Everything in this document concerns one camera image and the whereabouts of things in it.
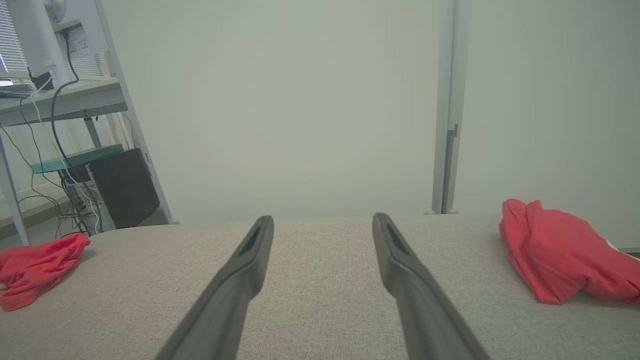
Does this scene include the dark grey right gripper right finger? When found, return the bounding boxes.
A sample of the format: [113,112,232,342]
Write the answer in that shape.
[371,212,492,360]

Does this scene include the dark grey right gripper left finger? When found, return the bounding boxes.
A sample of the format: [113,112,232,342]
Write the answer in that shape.
[154,215,275,360]

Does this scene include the red shorts with white stripes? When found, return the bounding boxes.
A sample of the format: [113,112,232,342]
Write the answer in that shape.
[498,198,640,305]

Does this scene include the red shirt with white sleeves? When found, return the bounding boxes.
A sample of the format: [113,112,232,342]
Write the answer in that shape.
[0,233,92,312]

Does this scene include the black computer tower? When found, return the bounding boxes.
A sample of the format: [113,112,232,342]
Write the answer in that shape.
[89,148,162,229]

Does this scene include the white perforated computer case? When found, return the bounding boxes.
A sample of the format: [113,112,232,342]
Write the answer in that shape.
[65,179,106,236]

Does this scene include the teal flat box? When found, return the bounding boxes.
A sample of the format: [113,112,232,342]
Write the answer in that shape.
[30,143,124,175]

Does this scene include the white monitor stand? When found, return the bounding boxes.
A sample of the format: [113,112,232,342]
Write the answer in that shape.
[5,0,108,86]

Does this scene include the black monitor cable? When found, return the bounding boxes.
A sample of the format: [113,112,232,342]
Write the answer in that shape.
[49,31,83,172]

